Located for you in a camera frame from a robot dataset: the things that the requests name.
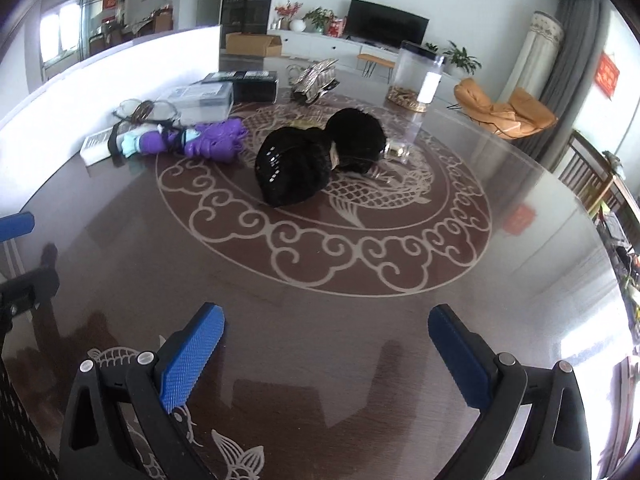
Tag black box on table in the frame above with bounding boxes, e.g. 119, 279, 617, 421
201, 70, 279, 104

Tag small glass perfume bottle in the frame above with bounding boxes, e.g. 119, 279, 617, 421
383, 110, 423, 164

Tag orange butterfly chair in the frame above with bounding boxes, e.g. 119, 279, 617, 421
454, 78, 558, 141

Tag purple item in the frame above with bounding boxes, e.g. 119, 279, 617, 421
107, 118, 247, 164

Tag green potted plant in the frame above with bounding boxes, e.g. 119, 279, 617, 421
303, 6, 335, 34

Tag brown cardboard box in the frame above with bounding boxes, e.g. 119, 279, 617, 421
226, 32, 282, 58

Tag black flat television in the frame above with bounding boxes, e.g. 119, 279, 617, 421
344, 0, 428, 48

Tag wooden side table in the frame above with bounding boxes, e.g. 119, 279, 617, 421
357, 53, 395, 81

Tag coiled cable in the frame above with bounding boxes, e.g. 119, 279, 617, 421
113, 97, 180, 126

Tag wooden dining table set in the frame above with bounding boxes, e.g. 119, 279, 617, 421
88, 6, 174, 56

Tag white comb package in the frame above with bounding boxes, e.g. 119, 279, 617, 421
79, 126, 120, 167

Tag red flower vase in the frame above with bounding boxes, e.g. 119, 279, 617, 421
274, 0, 304, 29

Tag white floor air conditioner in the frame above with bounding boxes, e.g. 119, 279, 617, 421
498, 11, 564, 102

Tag metallic woven basket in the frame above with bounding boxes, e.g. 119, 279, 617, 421
286, 58, 340, 105

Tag clear tall container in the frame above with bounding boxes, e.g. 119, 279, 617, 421
386, 41, 445, 114

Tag white tv cabinet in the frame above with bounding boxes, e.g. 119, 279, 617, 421
270, 29, 397, 75

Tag green plants by tv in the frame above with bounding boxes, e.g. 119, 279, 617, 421
423, 41, 483, 77

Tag black tall cabinet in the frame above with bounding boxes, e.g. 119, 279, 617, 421
219, 0, 280, 51

